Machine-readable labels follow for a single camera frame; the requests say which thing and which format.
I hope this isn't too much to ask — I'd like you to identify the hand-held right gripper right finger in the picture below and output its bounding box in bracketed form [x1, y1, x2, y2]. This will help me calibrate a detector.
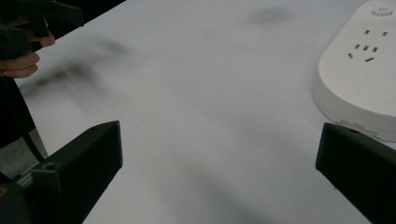
[315, 121, 396, 224]

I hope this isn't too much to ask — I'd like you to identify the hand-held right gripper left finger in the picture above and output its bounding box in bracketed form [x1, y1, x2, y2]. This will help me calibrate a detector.
[29, 120, 123, 224]

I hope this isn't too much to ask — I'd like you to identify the white power strip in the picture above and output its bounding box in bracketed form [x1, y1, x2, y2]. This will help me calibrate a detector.
[312, 0, 396, 143]

